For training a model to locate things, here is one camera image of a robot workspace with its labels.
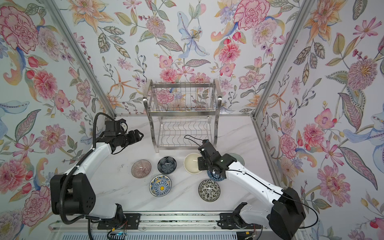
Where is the dark petal pattern bowl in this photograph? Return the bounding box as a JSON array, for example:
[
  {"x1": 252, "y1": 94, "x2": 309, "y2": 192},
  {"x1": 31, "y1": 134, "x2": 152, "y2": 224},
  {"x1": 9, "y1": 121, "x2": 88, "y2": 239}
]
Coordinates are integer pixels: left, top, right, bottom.
[{"x1": 157, "y1": 157, "x2": 177, "y2": 175}]

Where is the stainless steel dish rack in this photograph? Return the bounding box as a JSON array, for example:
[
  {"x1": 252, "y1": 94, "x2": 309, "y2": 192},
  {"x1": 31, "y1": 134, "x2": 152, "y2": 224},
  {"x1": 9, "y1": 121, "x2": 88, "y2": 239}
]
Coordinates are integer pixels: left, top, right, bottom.
[{"x1": 143, "y1": 80, "x2": 223, "y2": 153}]

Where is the pink striped bowl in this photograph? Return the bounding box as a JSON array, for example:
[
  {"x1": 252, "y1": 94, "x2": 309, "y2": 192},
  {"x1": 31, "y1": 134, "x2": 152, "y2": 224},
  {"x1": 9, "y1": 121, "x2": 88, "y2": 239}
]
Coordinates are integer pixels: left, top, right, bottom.
[{"x1": 131, "y1": 160, "x2": 152, "y2": 179}]

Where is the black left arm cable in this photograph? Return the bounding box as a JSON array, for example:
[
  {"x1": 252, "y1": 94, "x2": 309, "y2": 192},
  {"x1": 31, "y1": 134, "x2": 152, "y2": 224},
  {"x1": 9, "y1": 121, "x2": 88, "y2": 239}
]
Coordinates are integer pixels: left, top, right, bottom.
[{"x1": 58, "y1": 112, "x2": 116, "y2": 225}]

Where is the black white floral bowl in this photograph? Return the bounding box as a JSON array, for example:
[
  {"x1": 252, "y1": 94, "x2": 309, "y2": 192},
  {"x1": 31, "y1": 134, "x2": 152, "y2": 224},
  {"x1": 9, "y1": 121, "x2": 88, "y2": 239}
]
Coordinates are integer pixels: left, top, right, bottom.
[{"x1": 198, "y1": 180, "x2": 221, "y2": 203}]

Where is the blue geometric red bowl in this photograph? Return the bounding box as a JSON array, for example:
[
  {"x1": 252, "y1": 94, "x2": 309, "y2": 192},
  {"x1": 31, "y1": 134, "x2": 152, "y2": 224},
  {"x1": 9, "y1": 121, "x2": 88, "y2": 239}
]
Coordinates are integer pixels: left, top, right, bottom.
[{"x1": 207, "y1": 170, "x2": 225, "y2": 182}]

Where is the cream white bowl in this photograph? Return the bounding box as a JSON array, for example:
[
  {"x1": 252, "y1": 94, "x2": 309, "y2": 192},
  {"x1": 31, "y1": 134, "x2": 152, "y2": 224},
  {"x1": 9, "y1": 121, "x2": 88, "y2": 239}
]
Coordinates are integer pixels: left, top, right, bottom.
[{"x1": 184, "y1": 153, "x2": 201, "y2": 175}]

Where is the blue yellow patterned bowl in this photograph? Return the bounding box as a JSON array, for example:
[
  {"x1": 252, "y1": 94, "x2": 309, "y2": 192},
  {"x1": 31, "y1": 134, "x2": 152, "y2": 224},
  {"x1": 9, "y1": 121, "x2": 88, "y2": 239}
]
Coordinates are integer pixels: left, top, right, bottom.
[{"x1": 149, "y1": 175, "x2": 172, "y2": 197}]

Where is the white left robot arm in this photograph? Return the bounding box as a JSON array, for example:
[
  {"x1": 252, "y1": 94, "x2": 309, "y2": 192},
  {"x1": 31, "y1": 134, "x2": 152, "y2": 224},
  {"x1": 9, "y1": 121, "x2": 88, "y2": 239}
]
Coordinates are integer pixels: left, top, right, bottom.
[{"x1": 50, "y1": 119, "x2": 144, "y2": 225}]

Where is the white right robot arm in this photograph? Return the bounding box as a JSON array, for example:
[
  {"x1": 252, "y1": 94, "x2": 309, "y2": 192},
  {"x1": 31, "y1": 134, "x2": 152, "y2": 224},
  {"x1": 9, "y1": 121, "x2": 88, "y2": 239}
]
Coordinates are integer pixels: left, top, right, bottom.
[{"x1": 198, "y1": 140, "x2": 306, "y2": 240}]

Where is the pale green bowl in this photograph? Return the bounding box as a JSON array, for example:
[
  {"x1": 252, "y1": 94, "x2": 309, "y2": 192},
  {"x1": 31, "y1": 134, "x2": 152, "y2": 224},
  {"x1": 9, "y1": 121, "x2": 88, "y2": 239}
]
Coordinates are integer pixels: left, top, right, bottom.
[{"x1": 230, "y1": 153, "x2": 245, "y2": 166}]

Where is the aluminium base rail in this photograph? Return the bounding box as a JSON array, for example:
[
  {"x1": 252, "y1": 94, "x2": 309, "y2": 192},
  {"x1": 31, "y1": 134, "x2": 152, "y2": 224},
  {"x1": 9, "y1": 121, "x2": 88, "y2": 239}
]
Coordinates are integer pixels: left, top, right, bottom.
[{"x1": 48, "y1": 211, "x2": 260, "y2": 235}]

